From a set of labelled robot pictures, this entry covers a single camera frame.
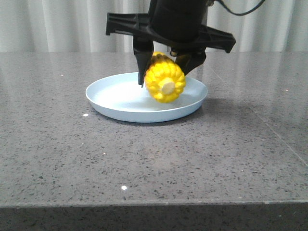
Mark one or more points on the light blue round plate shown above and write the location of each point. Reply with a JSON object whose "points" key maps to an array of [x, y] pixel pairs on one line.
{"points": [[121, 98]]}

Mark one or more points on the yellow corn cob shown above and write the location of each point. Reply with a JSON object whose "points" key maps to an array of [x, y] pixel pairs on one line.
{"points": [[164, 79]]}

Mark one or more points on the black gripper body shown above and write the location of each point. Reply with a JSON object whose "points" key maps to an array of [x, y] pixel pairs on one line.
{"points": [[174, 23]]}

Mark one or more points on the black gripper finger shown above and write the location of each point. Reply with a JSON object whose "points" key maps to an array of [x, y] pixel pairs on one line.
{"points": [[143, 60], [189, 62]]}

